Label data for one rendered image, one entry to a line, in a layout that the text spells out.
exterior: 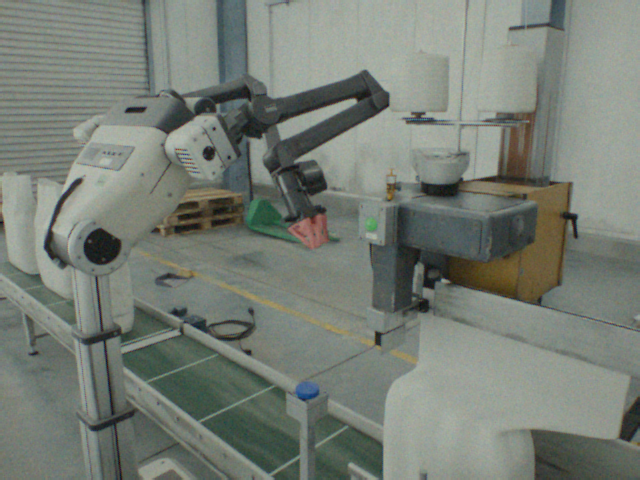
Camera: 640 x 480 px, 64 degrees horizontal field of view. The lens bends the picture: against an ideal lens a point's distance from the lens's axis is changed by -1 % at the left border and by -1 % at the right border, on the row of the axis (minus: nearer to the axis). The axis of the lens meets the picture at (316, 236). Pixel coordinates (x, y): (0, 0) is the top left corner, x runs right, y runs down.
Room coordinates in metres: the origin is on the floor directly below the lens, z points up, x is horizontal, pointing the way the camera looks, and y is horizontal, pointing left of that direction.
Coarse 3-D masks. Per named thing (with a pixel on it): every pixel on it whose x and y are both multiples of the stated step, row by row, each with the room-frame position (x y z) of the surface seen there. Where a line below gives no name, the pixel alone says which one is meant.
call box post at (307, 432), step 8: (304, 424) 1.16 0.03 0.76; (312, 424) 1.17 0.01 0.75; (304, 432) 1.16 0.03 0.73; (312, 432) 1.17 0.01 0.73; (304, 440) 1.16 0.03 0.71; (312, 440) 1.17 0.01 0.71; (304, 448) 1.16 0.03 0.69; (312, 448) 1.17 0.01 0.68; (304, 456) 1.16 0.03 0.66; (312, 456) 1.17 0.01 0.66; (304, 464) 1.16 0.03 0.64; (312, 464) 1.17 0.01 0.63; (304, 472) 1.17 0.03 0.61; (312, 472) 1.17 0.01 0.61
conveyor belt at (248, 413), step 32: (160, 352) 2.33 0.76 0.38; (192, 352) 2.33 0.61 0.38; (160, 384) 2.02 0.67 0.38; (192, 384) 2.02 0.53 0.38; (224, 384) 2.03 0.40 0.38; (256, 384) 2.03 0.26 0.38; (192, 416) 1.78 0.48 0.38; (224, 416) 1.78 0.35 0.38; (256, 416) 1.78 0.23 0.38; (288, 416) 1.78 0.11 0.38; (256, 448) 1.59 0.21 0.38; (288, 448) 1.59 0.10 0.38; (320, 448) 1.59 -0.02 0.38; (352, 448) 1.59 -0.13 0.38
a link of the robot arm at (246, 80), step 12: (228, 84) 1.87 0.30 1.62; (240, 84) 1.86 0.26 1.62; (144, 96) 1.77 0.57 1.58; (156, 96) 1.77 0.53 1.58; (192, 96) 1.81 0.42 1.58; (204, 96) 1.81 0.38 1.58; (216, 96) 1.83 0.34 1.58; (228, 96) 1.85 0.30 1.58; (240, 96) 1.87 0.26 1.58; (252, 96) 1.83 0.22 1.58
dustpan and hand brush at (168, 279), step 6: (150, 270) 4.57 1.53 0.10; (180, 270) 4.73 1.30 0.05; (186, 270) 4.68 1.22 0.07; (162, 276) 4.56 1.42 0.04; (168, 276) 4.64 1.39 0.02; (174, 276) 4.62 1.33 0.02; (180, 276) 4.60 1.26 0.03; (186, 276) 4.66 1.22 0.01; (156, 282) 4.45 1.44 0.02; (162, 282) 4.42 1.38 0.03; (168, 282) 4.50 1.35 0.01; (174, 282) 4.51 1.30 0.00; (180, 282) 4.51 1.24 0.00
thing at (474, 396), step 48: (432, 336) 1.26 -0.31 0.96; (480, 336) 1.17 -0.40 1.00; (432, 384) 1.21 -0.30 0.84; (480, 384) 1.15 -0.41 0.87; (528, 384) 1.07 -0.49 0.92; (576, 384) 1.00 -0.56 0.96; (624, 384) 0.94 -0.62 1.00; (384, 432) 1.27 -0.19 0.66; (432, 432) 1.14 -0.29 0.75; (480, 432) 1.07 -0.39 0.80; (528, 432) 1.08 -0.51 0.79; (576, 432) 0.98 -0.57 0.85
